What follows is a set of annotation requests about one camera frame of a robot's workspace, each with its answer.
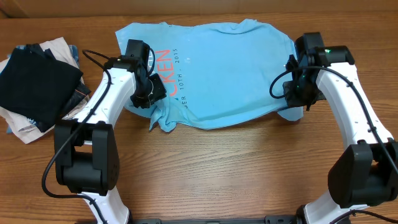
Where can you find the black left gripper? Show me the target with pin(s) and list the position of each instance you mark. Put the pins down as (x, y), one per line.
(159, 93)

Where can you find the light blue printed t-shirt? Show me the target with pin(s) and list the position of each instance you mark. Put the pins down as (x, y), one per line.
(216, 75)

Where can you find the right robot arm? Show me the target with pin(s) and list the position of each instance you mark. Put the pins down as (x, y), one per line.
(365, 175)

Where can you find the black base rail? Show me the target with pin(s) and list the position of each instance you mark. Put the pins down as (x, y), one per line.
(268, 219)

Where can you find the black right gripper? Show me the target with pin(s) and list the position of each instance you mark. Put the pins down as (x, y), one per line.
(295, 101)

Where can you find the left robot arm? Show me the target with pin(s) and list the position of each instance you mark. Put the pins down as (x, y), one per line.
(87, 159)

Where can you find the beige folded garment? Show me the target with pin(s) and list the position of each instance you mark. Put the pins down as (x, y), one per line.
(60, 50)

